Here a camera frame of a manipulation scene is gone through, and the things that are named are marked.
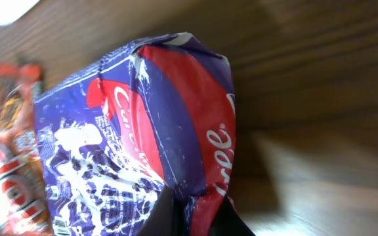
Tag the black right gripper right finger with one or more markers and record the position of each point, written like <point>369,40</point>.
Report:
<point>227,222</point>

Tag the orange brown snack bar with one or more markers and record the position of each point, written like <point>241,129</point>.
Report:
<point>21,171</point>

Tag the purple red snack pack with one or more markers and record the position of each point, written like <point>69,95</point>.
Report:
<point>156,114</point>

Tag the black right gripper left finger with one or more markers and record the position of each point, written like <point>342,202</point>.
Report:
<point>166,217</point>

